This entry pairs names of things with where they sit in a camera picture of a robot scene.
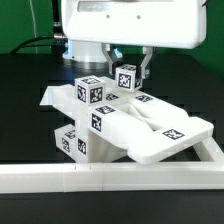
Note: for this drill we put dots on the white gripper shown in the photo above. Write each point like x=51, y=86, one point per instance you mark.
x=154, y=23

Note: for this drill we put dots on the white chair back part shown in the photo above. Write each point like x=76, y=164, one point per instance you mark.
x=147, y=128

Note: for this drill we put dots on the white chair seat part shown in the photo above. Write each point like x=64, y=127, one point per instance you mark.
x=91, y=148

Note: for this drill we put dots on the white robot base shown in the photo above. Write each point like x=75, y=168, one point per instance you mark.
x=85, y=55

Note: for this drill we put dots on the white L-shaped obstacle fence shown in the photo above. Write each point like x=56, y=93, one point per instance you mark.
x=207, y=173

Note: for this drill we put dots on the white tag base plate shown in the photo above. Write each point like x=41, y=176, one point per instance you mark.
x=47, y=99

